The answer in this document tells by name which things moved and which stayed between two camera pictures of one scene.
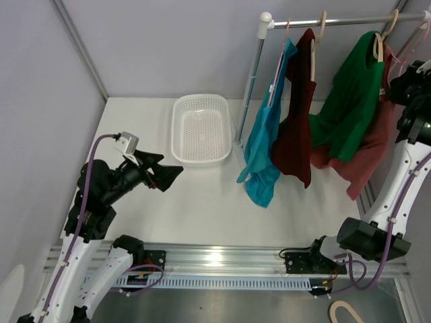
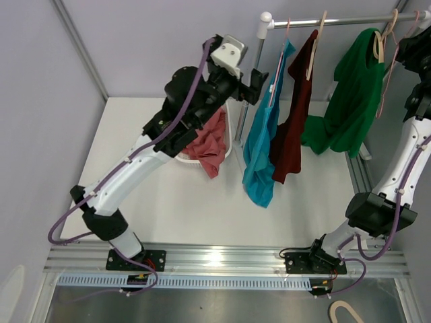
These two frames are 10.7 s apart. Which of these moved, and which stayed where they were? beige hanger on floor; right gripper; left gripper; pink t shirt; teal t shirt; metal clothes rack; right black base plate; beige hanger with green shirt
Moved: left gripper; pink t shirt; right gripper
Stayed: teal t shirt; beige hanger on floor; metal clothes rack; right black base plate; beige hanger with green shirt
